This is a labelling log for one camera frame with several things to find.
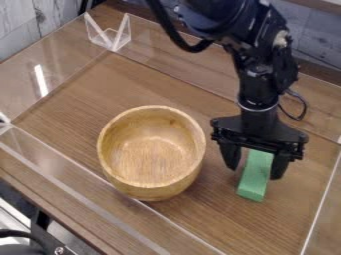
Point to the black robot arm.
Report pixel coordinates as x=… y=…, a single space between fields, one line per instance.
x=252 y=31

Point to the clear acrylic corner bracket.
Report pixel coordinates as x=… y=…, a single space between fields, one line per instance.
x=109 y=38

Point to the black table leg bracket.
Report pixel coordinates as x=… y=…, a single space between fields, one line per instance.
x=51 y=245

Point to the green foam stick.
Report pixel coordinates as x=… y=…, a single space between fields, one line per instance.
x=256 y=174

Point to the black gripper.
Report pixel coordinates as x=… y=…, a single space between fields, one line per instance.
x=260 y=131

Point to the clear acrylic barrier wall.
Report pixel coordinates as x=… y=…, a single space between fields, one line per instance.
x=65 y=87

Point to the wooden bowl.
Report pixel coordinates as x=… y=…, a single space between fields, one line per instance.
x=150 y=149

